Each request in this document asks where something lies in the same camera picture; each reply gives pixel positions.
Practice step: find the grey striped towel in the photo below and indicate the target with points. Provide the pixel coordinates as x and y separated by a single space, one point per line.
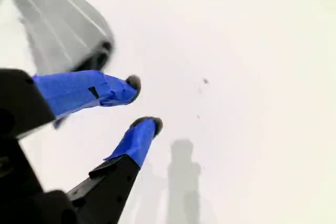
57 19

